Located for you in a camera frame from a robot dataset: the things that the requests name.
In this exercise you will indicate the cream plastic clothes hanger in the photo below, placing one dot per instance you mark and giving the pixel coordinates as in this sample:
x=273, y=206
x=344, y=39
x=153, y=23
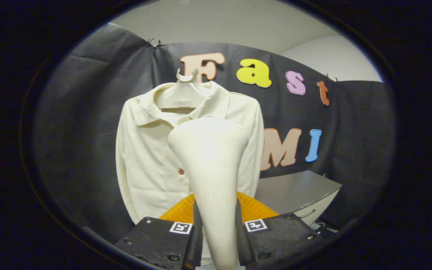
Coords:
x=182, y=93

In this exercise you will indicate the white garment steamer head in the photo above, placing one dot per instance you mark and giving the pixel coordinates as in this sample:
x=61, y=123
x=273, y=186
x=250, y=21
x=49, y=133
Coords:
x=212, y=168

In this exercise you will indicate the grey drawer cabinet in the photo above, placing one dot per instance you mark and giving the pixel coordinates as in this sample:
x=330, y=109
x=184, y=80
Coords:
x=294, y=191

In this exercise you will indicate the cream button-up shirt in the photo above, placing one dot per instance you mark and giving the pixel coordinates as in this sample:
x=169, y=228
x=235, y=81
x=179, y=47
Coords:
x=144, y=157

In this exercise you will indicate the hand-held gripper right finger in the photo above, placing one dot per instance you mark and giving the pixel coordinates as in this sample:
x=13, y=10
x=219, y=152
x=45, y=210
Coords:
x=279, y=236

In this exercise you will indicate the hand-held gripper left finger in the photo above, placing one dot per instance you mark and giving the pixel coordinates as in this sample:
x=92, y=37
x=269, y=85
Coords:
x=156, y=240

